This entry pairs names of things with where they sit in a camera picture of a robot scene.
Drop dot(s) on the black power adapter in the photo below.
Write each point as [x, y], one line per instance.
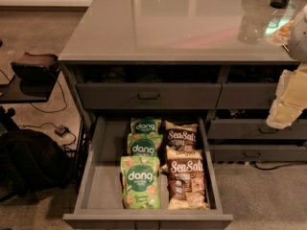
[61, 130]

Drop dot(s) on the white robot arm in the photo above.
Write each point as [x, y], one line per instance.
[297, 43]

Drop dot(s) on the front green dang chip bag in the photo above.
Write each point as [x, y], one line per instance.
[140, 182]

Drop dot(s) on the brown sea salt bag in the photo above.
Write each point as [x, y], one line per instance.
[181, 137]
[186, 179]

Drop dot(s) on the black bag on floor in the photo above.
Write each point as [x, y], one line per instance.
[32, 161]

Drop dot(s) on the grey top left drawer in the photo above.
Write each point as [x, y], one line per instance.
[152, 96]

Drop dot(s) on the middle green dang chip bag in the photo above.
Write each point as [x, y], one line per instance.
[144, 144]

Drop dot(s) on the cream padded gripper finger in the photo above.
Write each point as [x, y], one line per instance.
[291, 98]

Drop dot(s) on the grey top right drawer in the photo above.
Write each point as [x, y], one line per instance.
[246, 95]

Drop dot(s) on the grey open middle drawer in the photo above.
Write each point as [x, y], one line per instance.
[99, 204]

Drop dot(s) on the green dang chip bag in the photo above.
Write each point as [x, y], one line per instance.
[140, 182]
[145, 125]
[144, 144]

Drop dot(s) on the grey middle right drawer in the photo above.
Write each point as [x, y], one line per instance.
[255, 129]

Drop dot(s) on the rear green dang chip bag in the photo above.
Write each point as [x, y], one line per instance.
[145, 125]

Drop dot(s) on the black white marker board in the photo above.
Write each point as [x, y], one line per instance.
[281, 36]

